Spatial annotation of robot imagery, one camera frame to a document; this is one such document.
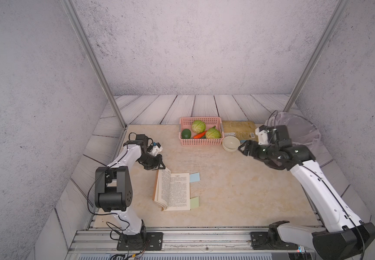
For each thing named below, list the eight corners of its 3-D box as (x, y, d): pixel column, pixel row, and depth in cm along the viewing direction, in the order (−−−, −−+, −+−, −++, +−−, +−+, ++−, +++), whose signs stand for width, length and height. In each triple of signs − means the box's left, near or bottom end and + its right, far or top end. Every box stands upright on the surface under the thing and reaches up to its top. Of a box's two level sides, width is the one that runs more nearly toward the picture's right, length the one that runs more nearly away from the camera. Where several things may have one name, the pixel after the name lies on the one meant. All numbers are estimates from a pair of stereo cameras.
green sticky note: (190, 208, 84) (190, 206, 81) (188, 201, 86) (188, 199, 84) (200, 206, 85) (200, 204, 82) (198, 199, 87) (198, 196, 84)
